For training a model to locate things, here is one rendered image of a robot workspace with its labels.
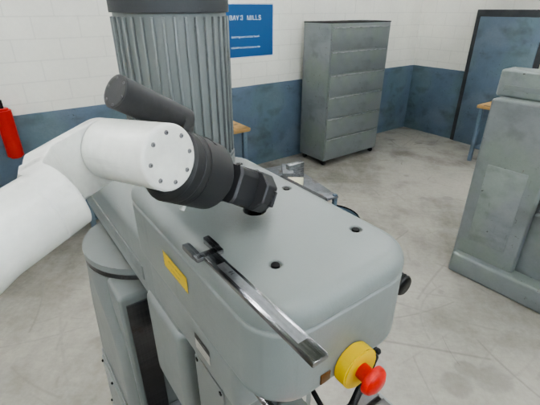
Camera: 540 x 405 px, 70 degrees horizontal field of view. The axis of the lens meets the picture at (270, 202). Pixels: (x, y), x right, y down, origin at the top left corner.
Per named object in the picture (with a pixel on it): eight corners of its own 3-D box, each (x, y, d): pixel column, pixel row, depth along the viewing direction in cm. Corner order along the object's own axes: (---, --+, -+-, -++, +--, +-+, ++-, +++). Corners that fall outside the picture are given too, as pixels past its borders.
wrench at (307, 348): (336, 353, 35) (337, 347, 35) (304, 375, 33) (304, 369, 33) (209, 239, 53) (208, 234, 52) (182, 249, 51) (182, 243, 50)
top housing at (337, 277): (407, 332, 59) (426, 244, 52) (269, 431, 45) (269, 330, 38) (243, 214, 93) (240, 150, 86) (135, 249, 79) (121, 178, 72)
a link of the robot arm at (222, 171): (201, 206, 60) (140, 194, 50) (220, 148, 60) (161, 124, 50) (265, 232, 53) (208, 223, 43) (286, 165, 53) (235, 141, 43)
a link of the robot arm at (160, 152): (215, 213, 43) (132, 198, 33) (152, 198, 49) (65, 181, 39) (237, 115, 43) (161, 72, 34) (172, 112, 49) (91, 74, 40)
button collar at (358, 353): (374, 374, 52) (379, 341, 49) (342, 398, 49) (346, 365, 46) (362, 364, 54) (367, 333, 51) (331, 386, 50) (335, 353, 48)
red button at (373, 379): (388, 389, 49) (392, 366, 47) (366, 406, 47) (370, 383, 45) (368, 371, 51) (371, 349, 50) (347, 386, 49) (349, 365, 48)
